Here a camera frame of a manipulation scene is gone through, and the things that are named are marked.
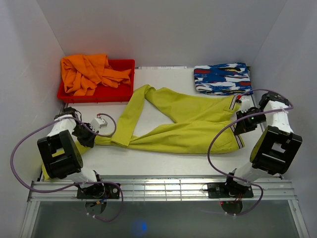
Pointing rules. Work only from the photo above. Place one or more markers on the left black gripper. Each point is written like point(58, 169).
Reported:
point(88, 142)

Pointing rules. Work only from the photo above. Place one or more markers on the folded blue patterned trousers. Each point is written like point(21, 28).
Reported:
point(222, 79)

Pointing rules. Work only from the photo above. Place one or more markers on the red plastic bin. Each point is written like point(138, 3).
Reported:
point(102, 93)

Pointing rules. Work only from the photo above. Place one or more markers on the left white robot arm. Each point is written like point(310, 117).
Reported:
point(60, 155)

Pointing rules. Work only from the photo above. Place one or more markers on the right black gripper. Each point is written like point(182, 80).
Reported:
point(241, 126)

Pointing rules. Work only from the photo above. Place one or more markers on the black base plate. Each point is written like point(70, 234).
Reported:
point(223, 192)
point(99, 191)

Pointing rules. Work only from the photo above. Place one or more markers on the orange trousers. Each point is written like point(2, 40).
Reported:
point(82, 74)

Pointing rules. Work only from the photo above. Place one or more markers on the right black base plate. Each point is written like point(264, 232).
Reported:
point(223, 192)

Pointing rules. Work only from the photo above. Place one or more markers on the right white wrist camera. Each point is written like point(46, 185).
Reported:
point(245, 103)

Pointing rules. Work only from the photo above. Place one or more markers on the aluminium frame rail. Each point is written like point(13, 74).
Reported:
point(174, 188)

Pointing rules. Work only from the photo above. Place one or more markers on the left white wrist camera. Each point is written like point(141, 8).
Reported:
point(98, 123)

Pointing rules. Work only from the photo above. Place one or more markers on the yellow-green trousers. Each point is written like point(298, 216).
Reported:
point(196, 122)

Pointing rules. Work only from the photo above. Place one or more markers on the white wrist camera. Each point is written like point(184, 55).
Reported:
point(245, 103)
point(98, 123)

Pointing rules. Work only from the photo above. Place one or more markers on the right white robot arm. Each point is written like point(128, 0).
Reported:
point(276, 148)

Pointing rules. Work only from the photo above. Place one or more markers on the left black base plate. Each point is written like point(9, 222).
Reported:
point(99, 191)

